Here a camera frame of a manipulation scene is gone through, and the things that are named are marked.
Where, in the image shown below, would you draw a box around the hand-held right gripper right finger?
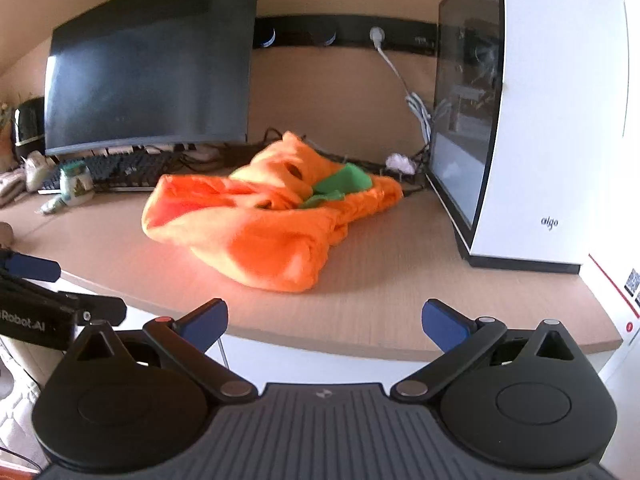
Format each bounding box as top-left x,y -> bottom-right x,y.
391,298 -> 576,402

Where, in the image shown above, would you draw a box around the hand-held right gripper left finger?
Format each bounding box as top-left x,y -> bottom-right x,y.
75,298 -> 254,404

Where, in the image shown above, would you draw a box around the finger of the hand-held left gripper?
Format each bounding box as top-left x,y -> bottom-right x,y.
0,251 -> 62,284
57,291 -> 127,327

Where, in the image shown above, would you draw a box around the orange garment with green collar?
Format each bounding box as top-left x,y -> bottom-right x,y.
141,131 -> 405,293

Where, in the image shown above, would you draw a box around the white quilted seat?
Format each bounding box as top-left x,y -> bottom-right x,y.
0,337 -> 48,466

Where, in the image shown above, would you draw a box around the glass jar with green lid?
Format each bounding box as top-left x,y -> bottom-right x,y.
59,162 -> 94,206

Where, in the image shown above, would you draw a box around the beige plush toy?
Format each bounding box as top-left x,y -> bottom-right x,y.
20,151 -> 57,194

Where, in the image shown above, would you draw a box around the black keyboard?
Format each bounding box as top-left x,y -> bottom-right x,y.
37,151 -> 187,195

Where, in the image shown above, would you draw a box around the black kitchen appliance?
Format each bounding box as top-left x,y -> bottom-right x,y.
11,96 -> 47,150

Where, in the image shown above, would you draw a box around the white fluffy ball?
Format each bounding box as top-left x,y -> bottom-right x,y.
385,153 -> 418,176

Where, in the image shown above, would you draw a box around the white box with red stripe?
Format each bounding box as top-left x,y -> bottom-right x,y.
582,252 -> 640,348

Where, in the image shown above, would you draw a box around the framed monitor screen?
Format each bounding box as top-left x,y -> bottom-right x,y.
425,0 -> 640,276

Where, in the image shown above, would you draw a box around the black curved monitor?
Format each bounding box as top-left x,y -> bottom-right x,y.
44,0 -> 264,157

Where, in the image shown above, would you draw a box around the black cables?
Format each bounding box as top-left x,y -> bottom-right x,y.
172,127 -> 283,173

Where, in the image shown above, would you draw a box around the white cable bundle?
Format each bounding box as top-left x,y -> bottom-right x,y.
377,47 -> 436,147

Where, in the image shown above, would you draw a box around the black socket rail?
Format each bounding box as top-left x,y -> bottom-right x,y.
252,16 -> 442,54

